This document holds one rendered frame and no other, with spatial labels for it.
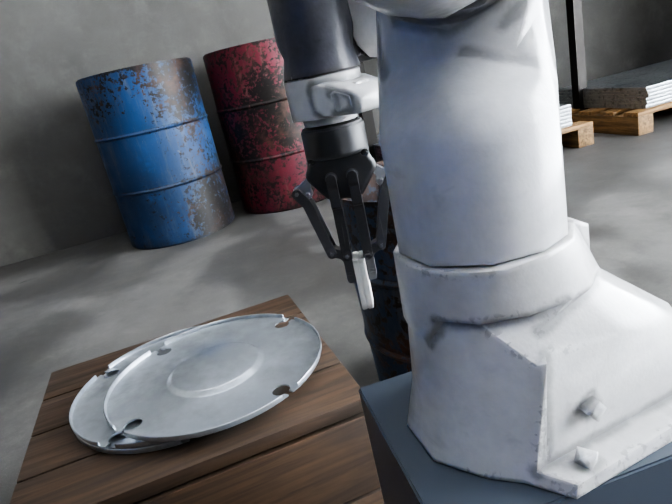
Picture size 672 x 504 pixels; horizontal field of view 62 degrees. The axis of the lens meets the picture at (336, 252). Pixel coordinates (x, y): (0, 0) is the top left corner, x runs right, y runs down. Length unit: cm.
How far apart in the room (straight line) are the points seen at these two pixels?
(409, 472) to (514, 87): 25
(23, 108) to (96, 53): 50
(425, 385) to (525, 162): 16
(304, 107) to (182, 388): 38
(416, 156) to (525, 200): 7
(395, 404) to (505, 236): 20
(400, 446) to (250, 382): 33
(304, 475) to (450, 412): 33
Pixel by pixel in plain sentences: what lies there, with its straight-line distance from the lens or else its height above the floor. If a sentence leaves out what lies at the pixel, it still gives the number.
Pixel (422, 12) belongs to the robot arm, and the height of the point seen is 73.
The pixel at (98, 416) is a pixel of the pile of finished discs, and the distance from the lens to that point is 80.
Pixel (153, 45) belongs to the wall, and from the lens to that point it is 358.
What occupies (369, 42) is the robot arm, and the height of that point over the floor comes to 73.
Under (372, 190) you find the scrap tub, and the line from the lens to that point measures 128.
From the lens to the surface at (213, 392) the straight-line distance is 72.
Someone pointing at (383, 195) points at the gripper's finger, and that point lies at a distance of 67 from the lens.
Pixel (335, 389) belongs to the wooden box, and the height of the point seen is 35.
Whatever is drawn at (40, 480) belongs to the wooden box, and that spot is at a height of 35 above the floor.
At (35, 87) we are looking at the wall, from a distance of 361.
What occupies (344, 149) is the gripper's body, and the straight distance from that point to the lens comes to 63.
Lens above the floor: 72
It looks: 19 degrees down
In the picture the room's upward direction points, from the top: 13 degrees counter-clockwise
